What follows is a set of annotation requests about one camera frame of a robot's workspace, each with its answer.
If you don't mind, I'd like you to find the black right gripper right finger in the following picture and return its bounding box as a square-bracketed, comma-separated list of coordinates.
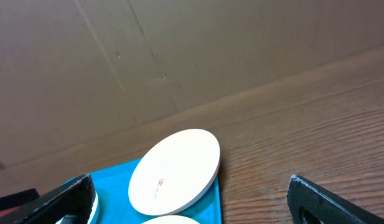
[286, 174, 384, 224]

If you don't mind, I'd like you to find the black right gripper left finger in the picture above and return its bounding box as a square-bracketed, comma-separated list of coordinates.
[0, 174, 96, 224]

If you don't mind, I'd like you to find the yellow-green round plate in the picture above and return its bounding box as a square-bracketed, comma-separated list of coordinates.
[142, 215, 200, 224]

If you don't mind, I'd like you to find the teal plastic tray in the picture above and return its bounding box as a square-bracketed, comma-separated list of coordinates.
[61, 157, 223, 224]

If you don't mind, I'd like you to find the black tray with red sponge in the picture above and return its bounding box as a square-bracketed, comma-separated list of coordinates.
[0, 189, 40, 217]

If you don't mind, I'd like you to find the white round plate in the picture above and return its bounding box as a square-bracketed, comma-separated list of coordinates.
[128, 129, 220, 216]

